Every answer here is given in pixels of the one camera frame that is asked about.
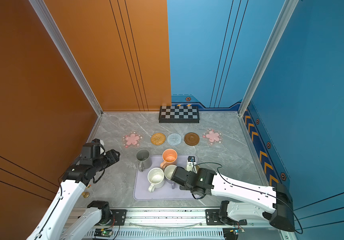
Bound lavender mug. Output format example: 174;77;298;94
164;165;177;189

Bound pink flower coaster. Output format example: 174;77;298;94
122;131;144;149
202;129;223;146

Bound white mug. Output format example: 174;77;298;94
148;168;165;193

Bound brown wooden round coaster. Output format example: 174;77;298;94
184;132;200;146

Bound grey woven round coaster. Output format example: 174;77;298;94
167;134;182;146

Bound yellow rattan round coaster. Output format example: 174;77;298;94
151;133;166;146

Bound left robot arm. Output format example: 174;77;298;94
28;139;120;240

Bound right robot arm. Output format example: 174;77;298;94
172;167;296;232

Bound small brass objects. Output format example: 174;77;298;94
82;185;92;198

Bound orange mug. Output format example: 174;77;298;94
160;149;178;170

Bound grey mug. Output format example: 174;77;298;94
136;149;152;172

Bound circuit board right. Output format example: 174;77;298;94
223;228;245;240

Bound green circuit board left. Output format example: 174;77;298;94
94;229;113;238

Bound black white chessboard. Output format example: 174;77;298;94
159;105;200;124

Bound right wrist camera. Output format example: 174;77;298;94
186;156;196;173

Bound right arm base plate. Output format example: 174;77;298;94
205;209;248;226

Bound aluminium front rail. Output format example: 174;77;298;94
33;206;299;240

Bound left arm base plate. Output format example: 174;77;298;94
98;209;127;227

